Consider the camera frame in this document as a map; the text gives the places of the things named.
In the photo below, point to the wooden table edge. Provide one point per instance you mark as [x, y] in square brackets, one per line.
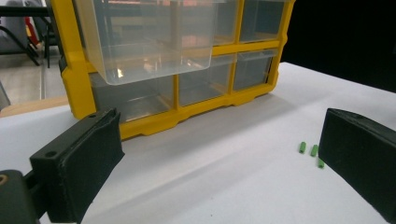
[34, 105]

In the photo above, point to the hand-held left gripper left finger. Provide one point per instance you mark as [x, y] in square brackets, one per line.
[81, 161]

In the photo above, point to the yellow small-parts drawer cabinet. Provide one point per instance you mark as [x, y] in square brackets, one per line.
[77, 93]

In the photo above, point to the pulled-out clear plastic drawer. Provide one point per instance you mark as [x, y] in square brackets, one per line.
[149, 46]

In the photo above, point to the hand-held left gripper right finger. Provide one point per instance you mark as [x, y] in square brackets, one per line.
[361, 155]

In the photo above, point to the black metal stand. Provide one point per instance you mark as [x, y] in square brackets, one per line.
[18, 40]

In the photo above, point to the red object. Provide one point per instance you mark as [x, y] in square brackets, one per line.
[31, 31]

